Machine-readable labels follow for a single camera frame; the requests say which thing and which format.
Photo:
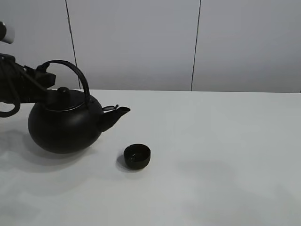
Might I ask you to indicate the black teapot with handle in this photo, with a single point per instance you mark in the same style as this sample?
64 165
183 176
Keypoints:
75 122

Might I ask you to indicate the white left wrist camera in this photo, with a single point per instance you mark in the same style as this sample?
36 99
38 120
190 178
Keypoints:
7 33

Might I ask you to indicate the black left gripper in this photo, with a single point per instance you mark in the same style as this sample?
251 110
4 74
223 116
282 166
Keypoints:
25 84

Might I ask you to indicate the small black teacup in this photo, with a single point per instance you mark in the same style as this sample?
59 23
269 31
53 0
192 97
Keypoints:
137 156

